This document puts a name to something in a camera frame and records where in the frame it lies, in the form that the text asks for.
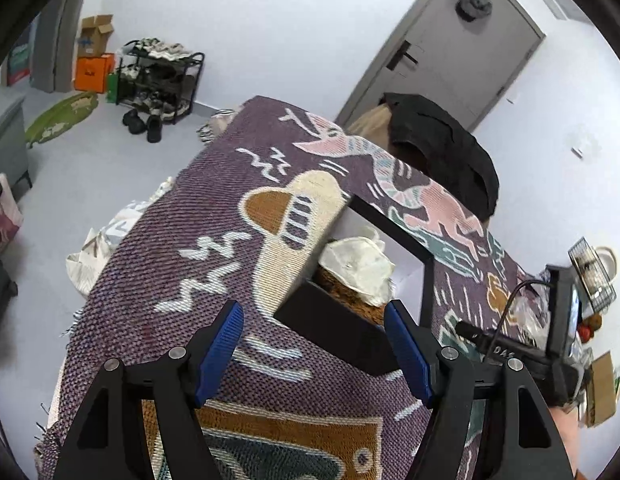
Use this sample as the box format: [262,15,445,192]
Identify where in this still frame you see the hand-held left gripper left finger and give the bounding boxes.
[52,300,246,480]

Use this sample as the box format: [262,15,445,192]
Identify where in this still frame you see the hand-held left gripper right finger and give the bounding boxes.
[384,300,576,480]

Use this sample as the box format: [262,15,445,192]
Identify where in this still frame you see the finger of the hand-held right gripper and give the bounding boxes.
[455,321,498,356]

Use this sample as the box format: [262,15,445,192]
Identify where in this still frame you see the black box with white inside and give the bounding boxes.
[272,192,436,376]

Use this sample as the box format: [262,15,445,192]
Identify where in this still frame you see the brown bead bracelet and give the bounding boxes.
[315,240,387,328]

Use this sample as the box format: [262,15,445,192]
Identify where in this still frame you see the person's right forearm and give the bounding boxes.
[549,404,587,480]

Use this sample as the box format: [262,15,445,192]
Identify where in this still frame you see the clear plastic bag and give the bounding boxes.
[515,280,553,346]

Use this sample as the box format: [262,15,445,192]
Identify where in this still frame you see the brown red plush toy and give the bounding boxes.
[577,312,603,343]

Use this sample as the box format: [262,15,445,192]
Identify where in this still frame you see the white handbag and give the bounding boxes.
[592,246,619,281]

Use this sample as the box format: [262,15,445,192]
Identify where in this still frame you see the brown cardboard box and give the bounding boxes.
[585,351,619,428]

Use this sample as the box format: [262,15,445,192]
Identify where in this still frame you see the purple printed blanket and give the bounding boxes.
[35,95,551,480]

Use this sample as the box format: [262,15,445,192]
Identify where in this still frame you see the white cloth bag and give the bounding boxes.
[65,177,176,296]

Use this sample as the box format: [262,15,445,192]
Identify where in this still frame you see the black jacket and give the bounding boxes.
[382,92,500,221]

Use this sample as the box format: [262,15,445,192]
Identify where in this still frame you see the beige chair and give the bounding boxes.
[347,105,397,153]

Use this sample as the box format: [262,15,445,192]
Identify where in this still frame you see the striped bag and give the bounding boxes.
[197,107,241,146]

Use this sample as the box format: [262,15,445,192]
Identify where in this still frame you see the pink bag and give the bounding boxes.
[0,172,23,256]

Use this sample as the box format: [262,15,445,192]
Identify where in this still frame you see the grey door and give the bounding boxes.
[335,0,546,133]

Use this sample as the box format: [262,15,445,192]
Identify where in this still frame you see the black shoe rack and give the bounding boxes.
[115,40,206,125]

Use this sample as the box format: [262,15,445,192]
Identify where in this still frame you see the green leaf-shaped mat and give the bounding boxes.
[25,91,99,148]

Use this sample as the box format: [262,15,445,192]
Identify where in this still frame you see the grey cabinet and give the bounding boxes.
[0,82,33,191]

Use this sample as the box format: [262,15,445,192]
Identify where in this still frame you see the orange box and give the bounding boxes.
[74,54,116,93]

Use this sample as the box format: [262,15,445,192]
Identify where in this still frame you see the grey cap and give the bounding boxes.
[455,0,492,22]

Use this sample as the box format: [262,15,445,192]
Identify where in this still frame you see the open cardboard box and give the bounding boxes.
[77,14,114,58]

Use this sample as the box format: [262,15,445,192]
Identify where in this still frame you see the black wire rack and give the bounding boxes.
[568,237,617,313]

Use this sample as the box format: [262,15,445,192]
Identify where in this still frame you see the black door handle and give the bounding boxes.
[386,40,420,72]

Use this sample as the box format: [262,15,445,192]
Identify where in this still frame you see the grey door frame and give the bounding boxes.
[30,0,98,93]

